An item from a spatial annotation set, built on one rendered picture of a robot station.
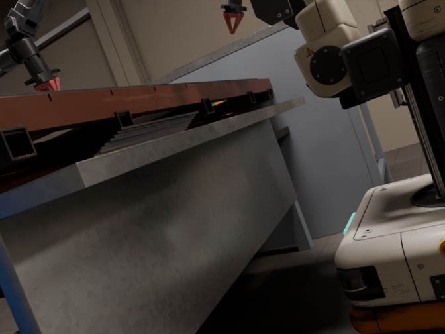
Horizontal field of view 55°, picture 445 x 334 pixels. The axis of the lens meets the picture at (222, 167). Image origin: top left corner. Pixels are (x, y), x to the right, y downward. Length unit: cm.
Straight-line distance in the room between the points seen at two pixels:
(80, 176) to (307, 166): 170
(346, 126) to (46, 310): 166
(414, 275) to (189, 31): 380
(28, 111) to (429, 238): 87
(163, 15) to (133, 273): 409
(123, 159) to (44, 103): 27
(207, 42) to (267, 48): 237
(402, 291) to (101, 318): 71
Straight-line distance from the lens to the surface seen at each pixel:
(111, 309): 73
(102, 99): 92
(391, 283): 112
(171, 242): 89
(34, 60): 140
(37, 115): 78
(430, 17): 103
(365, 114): 261
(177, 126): 87
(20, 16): 143
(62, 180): 52
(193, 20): 454
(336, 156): 208
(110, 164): 54
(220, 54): 219
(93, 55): 531
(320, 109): 206
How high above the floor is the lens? 65
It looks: 4 degrees down
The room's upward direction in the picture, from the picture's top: 21 degrees counter-clockwise
